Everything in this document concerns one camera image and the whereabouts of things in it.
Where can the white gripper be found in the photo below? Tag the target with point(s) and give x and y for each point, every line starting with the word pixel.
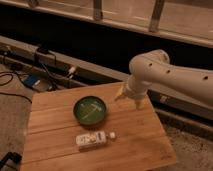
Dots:
pixel 135 89

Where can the white plastic bottle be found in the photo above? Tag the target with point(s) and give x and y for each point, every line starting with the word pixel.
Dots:
pixel 94 139

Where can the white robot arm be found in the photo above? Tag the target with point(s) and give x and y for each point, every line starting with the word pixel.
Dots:
pixel 154 68

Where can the green ceramic bowl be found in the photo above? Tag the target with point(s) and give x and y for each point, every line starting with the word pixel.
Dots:
pixel 90 110

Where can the white plug connector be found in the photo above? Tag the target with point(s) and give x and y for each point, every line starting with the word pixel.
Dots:
pixel 71 71

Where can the blue box on floor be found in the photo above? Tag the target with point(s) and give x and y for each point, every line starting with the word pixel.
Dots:
pixel 31 81

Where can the black object bottom left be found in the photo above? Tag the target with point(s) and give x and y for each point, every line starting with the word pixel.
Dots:
pixel 13 156

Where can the black device on rail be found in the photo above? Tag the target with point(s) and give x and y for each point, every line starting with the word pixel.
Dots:
pixel 42 50

